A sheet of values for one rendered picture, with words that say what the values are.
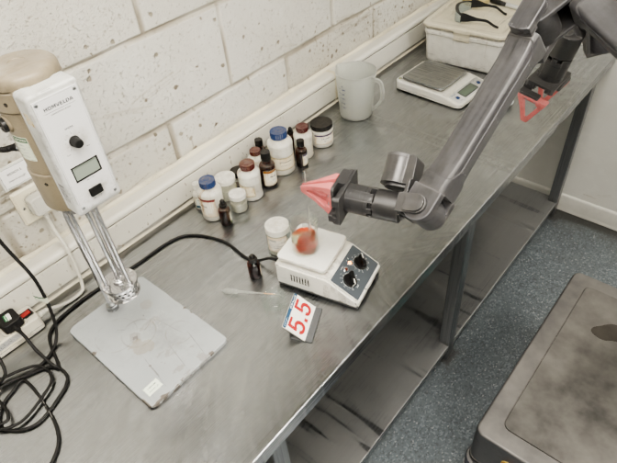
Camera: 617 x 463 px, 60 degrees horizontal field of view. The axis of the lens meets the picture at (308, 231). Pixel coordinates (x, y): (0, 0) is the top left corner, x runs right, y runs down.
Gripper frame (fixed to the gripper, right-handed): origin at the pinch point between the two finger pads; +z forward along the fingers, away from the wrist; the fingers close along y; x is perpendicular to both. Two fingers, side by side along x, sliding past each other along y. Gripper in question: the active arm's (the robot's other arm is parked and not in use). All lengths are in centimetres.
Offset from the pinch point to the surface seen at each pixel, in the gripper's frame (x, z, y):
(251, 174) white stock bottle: 17.1, 26.2, -20.2
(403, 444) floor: 101, -23, -4
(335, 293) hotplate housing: 22.1, -7.7, 6.1
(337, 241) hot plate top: 17.1, -4.3, -4.2
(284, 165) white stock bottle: 22.3, 23.2, -32.4
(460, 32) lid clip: 13, -8, -109
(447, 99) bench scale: 24, -11, -82
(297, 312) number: 23.0, -1.8, 13.1
